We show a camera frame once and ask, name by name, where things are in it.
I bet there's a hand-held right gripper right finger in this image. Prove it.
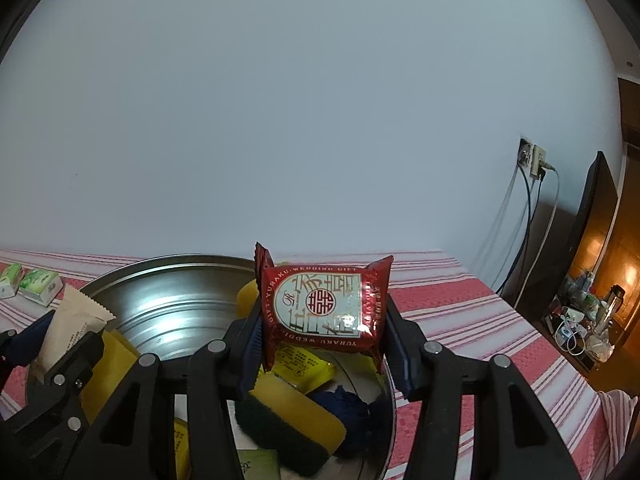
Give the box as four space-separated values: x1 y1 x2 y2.
382 297 583 480

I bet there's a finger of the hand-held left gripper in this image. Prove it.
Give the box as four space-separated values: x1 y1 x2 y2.
0 331 107 480
0 310 57 391

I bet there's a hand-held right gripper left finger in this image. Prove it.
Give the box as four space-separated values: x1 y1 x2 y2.
82 316 266 480

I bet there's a beige packet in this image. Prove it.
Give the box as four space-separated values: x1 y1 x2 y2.
35 286 117 376

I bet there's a yellow packet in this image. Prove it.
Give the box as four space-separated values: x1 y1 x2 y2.
270 344 338 395

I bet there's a yellow and green scouring sponge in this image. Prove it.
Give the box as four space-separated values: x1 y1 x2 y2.
234 374 347 478

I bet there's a red snack packet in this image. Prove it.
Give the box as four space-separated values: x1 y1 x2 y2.
254 241 395 375

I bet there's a round metal basin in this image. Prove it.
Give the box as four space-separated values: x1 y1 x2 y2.
25 254 396 480

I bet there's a green tissue packet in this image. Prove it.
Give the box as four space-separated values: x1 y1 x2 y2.
0 262 26 300
19 267 64 308

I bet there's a blue cloth ball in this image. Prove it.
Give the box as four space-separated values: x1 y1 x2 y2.
306 384 386 458

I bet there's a green tea packet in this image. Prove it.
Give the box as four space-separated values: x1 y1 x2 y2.
236 447 281 480

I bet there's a cluster of small bottles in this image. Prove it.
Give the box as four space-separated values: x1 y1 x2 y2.
567 270 601 311

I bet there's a clear plastic bag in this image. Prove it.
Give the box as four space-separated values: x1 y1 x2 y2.
585 332 616 363

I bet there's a steel thermos flask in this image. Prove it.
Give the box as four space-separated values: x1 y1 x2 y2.
600 285 626 333

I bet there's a red striped white cloth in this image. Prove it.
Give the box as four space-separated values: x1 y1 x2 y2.
597 389 638 480

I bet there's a black television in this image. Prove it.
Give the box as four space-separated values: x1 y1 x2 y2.
570 151 621 311

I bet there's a wooden wardrobe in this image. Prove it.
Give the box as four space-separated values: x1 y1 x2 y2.
597 77 640 336

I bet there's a white charger with cables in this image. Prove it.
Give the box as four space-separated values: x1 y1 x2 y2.
552 310 586 356

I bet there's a dark cable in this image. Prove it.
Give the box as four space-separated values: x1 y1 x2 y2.
505 177 542 301
495 164 533 295

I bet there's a white cable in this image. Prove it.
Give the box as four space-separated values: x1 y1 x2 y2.
514 160 560 307

